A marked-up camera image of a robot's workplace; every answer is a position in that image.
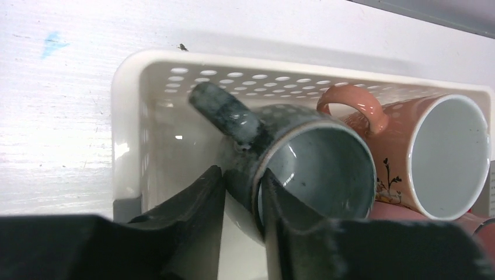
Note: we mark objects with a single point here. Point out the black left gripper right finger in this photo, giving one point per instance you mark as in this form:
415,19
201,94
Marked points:
302,244

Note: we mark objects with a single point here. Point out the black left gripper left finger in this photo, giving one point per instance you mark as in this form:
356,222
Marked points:
186,227

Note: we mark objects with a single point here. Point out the grey-green ceramic mug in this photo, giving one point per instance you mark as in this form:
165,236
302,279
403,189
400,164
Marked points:
316,157

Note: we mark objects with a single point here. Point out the white perforated plastic basket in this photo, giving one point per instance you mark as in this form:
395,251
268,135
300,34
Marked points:
160,144

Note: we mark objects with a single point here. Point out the orange-pink mug white inside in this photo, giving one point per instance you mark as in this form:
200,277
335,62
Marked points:
431,154

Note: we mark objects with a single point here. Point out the pink ghost pattern mug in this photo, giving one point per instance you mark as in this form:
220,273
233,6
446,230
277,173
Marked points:
480,228

